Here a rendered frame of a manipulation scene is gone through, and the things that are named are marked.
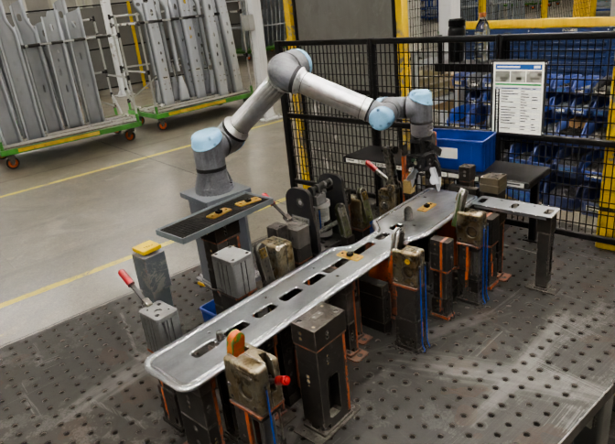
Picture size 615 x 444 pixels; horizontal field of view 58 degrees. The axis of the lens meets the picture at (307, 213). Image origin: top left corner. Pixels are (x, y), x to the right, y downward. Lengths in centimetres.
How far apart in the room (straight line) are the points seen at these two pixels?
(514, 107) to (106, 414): 187
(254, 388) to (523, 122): 165
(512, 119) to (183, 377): 170
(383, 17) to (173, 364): 310
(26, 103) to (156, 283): 689
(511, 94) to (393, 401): 136
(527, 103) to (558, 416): 126
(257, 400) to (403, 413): 51
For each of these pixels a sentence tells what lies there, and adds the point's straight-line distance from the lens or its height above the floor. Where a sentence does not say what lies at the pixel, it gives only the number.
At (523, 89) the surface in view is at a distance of 243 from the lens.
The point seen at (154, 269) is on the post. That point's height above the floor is 110.
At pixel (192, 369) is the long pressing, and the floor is 100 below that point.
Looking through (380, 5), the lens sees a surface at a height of 165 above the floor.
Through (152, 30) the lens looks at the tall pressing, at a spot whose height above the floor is 146.
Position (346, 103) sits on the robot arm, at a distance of 186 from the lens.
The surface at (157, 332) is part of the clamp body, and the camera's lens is 148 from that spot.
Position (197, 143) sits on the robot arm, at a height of 130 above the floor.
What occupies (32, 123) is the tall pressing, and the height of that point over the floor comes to 51.
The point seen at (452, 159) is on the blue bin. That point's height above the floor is 107.
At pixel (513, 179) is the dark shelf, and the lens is 230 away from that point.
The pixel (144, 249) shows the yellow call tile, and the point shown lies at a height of 116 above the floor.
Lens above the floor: 178
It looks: 22 degrees down
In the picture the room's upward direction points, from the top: 6 degrees counter-clockwise
